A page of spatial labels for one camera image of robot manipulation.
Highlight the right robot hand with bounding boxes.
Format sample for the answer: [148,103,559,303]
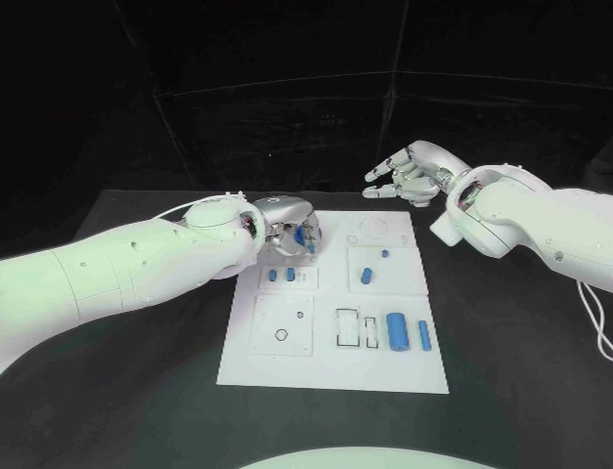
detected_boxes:
[361,140,472,209]

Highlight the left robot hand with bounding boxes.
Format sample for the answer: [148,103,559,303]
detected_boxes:
[253,195,325,258]

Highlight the white task board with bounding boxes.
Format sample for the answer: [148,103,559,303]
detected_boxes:
[215,209,452,395]

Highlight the large blue cylinder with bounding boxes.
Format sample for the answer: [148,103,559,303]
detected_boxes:
[386,312,412,353]

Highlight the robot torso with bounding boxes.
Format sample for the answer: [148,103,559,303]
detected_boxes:
[236,446,491,469]

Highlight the white cable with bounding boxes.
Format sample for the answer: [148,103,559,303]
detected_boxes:
[576,279,613,369]
[583,283,613,382]
[153,192,249,221]

